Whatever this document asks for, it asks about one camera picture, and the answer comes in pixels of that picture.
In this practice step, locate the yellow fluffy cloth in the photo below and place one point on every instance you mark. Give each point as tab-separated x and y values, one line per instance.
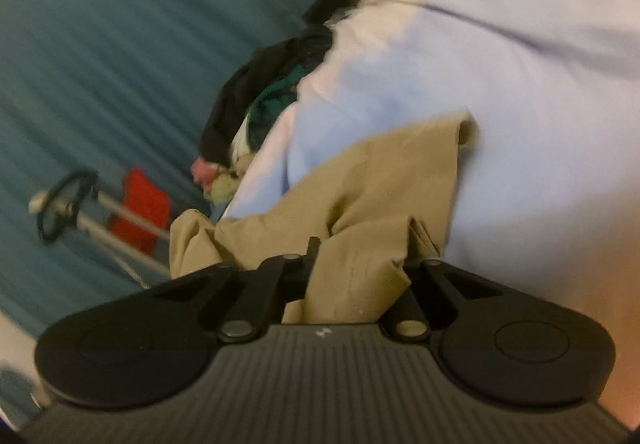
222	188

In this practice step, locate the red cloth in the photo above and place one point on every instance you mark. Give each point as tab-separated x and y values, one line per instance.
142	209

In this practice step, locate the white garment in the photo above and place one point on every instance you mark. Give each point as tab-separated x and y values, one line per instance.
240	142

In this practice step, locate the garment steamer stand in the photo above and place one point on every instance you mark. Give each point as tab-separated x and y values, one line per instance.
75	219

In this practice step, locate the blue curtain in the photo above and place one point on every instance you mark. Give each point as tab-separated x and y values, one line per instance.
125	49

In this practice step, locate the pastel tie-dye duvet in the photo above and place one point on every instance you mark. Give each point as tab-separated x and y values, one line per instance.
500	49

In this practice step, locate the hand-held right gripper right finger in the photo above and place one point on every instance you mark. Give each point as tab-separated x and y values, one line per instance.
425	284

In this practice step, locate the black garment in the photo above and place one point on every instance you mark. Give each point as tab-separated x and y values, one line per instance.
250	84

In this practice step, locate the pink garment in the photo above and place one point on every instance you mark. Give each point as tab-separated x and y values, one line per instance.
204	172

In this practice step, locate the tan pants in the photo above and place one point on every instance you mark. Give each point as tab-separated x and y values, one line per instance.
360	204

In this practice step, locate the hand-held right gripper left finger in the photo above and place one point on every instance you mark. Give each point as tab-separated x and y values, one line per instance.
272	284

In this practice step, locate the green garment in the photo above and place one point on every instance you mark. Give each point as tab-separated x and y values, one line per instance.
272	107

